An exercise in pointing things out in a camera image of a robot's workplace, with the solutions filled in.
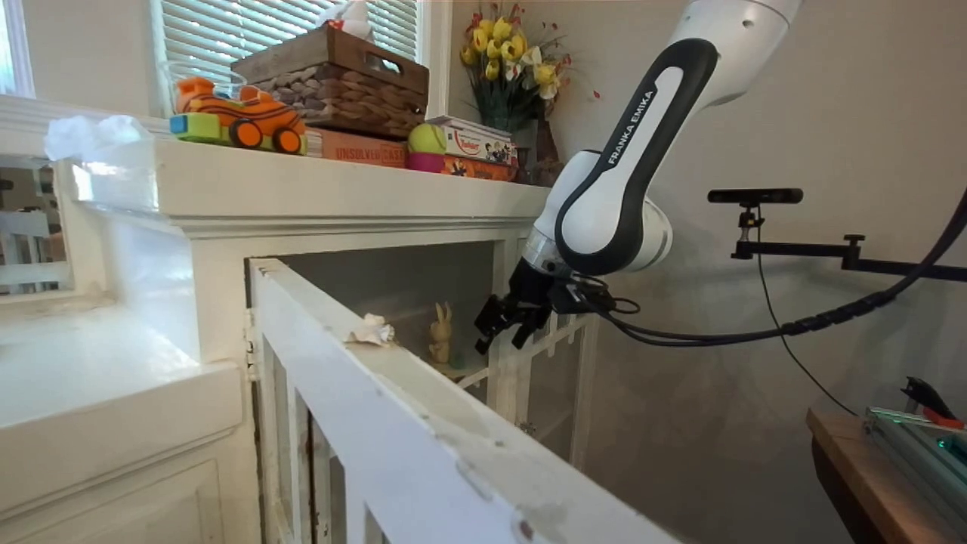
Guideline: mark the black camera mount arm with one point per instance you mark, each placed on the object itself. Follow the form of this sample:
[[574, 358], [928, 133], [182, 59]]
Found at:
[[847, 252]]

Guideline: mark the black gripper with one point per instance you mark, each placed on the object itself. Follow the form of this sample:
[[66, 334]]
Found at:
[[534, 298]]

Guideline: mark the yellow flower bouquet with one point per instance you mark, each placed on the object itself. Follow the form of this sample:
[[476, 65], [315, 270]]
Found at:
[[516, 80]]

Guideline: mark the red flat box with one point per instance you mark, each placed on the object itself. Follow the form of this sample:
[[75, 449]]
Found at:
[[359, 149]]

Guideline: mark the cream plush toy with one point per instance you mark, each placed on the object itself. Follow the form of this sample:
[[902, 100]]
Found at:
[[443, 334]]

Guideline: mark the white cabinet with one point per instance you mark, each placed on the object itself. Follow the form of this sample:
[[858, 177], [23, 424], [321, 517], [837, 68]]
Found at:
[[140, 399]]

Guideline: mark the green pink ball toy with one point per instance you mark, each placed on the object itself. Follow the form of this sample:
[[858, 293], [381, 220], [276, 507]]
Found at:
[[428, 140]]

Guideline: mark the wicker basket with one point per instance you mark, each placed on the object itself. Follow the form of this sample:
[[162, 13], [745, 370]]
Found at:
[[340, 80]]

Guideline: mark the orange toy car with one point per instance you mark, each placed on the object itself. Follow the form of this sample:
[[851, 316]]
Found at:
[[251, 120]]

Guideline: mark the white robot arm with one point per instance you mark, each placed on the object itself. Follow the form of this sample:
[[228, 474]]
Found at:
[[598, 217]]

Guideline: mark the white cabinet door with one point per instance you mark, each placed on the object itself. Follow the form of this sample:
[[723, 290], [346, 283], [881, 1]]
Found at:
[[432, 463]]

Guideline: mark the brown side table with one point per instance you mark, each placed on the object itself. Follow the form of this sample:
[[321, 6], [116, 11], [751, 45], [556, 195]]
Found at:
[[876, 490]]

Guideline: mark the white board game box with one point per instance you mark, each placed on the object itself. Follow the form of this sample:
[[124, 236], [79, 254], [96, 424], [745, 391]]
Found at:
[[473, 149]]

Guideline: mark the crumpled white paper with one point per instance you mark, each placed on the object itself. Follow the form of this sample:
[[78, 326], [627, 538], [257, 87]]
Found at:
[[373, 330]]

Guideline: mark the window blinds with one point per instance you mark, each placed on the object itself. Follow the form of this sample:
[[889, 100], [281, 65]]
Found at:
[[205, 39]]

